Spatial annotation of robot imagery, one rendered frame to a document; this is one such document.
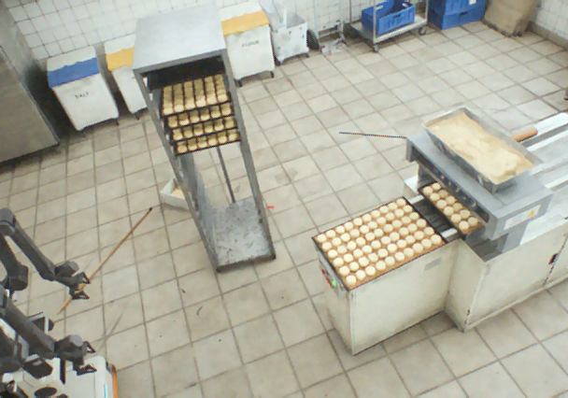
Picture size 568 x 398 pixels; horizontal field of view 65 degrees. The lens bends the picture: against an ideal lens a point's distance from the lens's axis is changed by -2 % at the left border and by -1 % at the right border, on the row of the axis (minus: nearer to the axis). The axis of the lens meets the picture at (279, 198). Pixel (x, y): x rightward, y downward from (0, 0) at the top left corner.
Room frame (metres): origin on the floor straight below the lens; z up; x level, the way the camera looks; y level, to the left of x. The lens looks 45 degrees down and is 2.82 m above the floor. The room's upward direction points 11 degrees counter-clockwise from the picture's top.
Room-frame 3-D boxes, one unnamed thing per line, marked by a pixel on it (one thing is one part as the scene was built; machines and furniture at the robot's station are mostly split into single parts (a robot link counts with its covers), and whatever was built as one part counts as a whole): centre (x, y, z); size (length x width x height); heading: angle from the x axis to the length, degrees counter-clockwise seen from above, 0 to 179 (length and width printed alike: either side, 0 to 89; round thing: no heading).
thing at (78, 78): (4.77, 1.95, 0.38); 0.64 x 0.54 x 0.77; 14
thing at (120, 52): (4.90, 1.31, 0.38); 0.64 x 0.54 x 0.77; 12
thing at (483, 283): (1.76, -1.49, 0.42); 1.28 x 0.72 x 0.84; 105
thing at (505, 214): (1.63, -1.03, 1.01); 0.72 x 0.33 x 0.34; 15
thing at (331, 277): (1.40, -0.19, 0.77); 0.24 x 0.04 x 0.14; 15
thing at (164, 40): (2.44, 0.37, 0.93); 0.64 x 0.51 x 1.78; 3
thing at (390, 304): (1.50, -0.54, 0.45); 0.70 x 0.34 x 0.90; 105
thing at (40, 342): (1.02, 1.08, 1.40); 0.11 x 0.06 x 0.43; 11
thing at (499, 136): (1.63, -1.03, 1.25); 0.56 x 0.29 x 0.14; 15
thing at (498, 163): (1.63, -1.03, 1.28); 0.54 x 0.27 x 0.06; 15
